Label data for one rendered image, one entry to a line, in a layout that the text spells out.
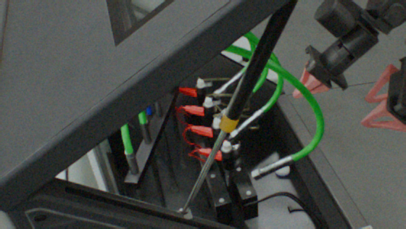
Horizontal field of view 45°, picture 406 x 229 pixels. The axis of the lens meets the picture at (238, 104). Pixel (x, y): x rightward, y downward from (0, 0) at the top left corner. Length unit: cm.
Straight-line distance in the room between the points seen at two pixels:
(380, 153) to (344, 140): 20
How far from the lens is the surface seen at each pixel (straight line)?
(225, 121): 56
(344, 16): 93
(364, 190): 245
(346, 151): 262
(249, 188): 113
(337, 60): 96
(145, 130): 107
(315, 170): 122
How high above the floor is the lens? 184
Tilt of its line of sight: 39 degrees down
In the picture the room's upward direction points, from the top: 4 degrees counter-clockwise
